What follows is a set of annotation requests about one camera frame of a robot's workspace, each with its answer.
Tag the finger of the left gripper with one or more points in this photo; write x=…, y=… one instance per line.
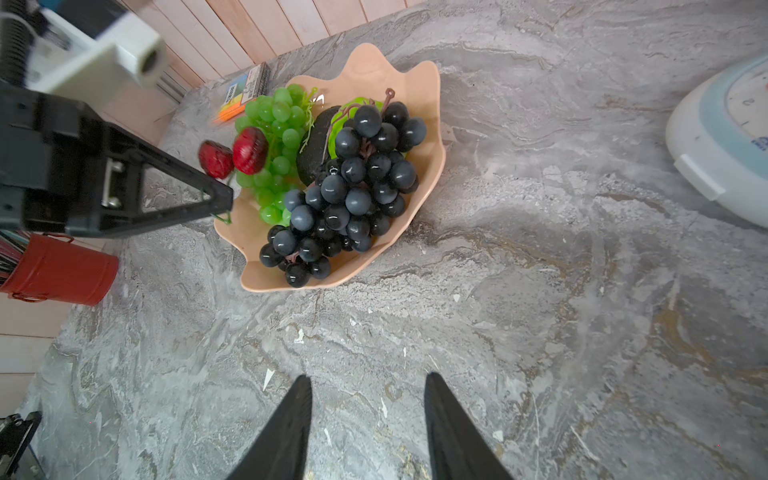
x=147, y=189

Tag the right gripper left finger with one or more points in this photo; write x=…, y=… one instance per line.
x=280, y=450

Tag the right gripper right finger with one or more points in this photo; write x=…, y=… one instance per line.
x=456, y=448

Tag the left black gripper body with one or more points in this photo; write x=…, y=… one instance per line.
x=54, y=162

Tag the red fake cherries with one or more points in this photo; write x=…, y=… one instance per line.
x=248, y=155

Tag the green fake grape bunch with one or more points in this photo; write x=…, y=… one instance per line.
x=286, y=118

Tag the black fake avocado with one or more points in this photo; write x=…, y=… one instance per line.
x=314, y=153

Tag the green bumpy fake fruit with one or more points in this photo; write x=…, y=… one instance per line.
x=345, y=117

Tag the dark purple fake grape bunch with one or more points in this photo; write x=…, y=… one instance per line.
x=354, y=198

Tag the pink scalloped fruit bowl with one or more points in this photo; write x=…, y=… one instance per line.
x=367, y=73

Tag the bundle of pencils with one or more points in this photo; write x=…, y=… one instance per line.
x=13, y=245

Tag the red pencil cup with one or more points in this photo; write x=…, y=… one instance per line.
x=57, y=270

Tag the pack of coloured highlighters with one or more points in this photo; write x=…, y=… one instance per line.
x=246, y=87

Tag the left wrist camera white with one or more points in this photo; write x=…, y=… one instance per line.
x=90, y=50

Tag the black handle device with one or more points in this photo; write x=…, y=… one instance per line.
x=18, y=460

